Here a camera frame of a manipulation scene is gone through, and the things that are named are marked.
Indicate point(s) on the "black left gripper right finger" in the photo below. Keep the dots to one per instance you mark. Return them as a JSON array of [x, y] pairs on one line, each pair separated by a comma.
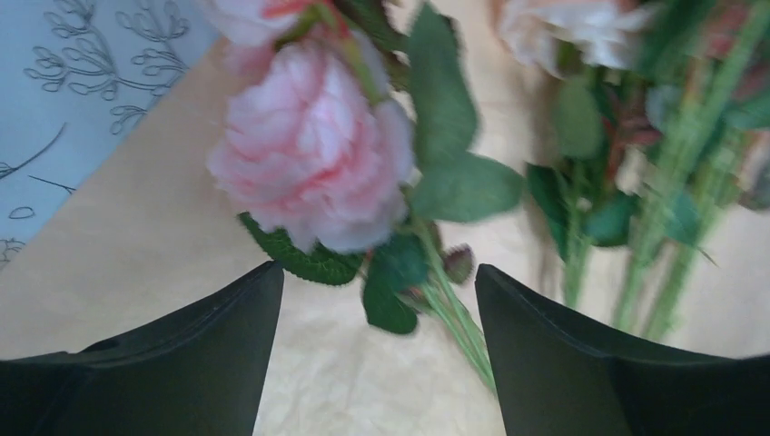
[[561, 373]]

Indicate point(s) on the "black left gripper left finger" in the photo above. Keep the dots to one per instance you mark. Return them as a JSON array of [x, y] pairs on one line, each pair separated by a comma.
[[197, 371]]

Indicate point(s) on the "pink fake flower stem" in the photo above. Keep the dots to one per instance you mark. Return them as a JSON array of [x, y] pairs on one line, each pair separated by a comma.
[[348, 146]]

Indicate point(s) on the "pink fake flower bunch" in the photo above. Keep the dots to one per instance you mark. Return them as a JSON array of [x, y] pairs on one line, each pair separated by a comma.
[[658, 107]]

